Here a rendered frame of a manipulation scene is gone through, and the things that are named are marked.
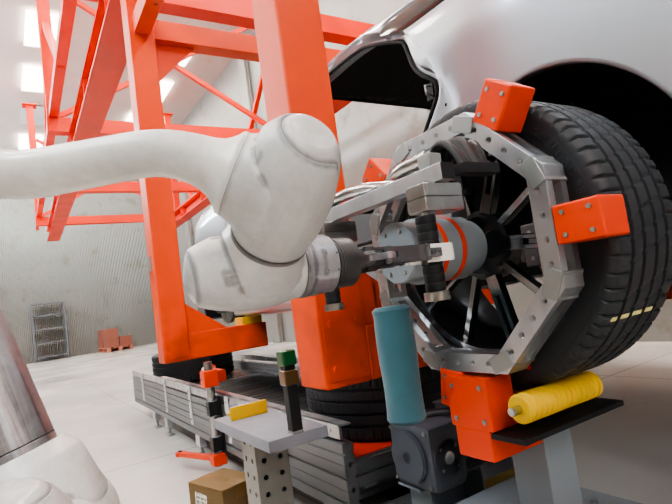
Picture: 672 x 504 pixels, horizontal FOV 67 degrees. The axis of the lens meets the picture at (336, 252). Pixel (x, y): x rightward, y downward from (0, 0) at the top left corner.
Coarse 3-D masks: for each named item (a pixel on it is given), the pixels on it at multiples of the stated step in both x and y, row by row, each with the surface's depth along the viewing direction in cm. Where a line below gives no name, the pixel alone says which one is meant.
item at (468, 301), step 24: (408, 216) 136; (480, 216) 120; (504, 216) 112; (504, 240) 112; (528, 240) 109; (504, 264) 113; (456, 288) 142; (480, 288) 121; (504, 288) 115; (432, 312) 132; (456, 312) 136; (480, 312) 139; (504, 312) 115; (456, 336) 126; (480, 336) 127; (504, 336) 128
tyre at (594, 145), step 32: (544, 128) 100; (576, 128) 97; (608, 128) 104; (576, 160) 94; (608, 160) 96; (640, 160) 101; (576, 192) 95; (608, 192) 91; (640, 192) 96; (640, 224) 94; (608, 256) 91; (640, 256) 94; (608, 288) 92; (640, 288) 96; (576, 320) 97; (608, 320) 94; (640, 320) 101; (544, 352) 103; (576, 352) 98; (608, 352) 104; (512, 384) 111
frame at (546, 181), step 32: (448, 128) 110; (480, 128) 102; (512, 160) 96; (544, 160) 93; (544, 192) 91; (384, 224) 134; (544, 224) 92; (544, 256) 92; (576, 256) 92; (384, 288) 134; (544, 288) 92; (576, 288) 92; (416, 320) 131; (544, 320) 93; (448, 352) 115; (480, 352) 109; (512, 352) 101
